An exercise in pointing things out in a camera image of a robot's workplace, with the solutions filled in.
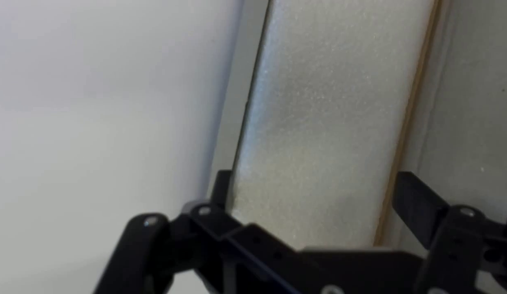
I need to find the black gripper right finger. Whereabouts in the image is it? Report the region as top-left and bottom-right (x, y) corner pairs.
(392, 170), (507, 294)

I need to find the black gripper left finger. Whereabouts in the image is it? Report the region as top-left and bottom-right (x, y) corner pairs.
(93, 168), (320, 294)

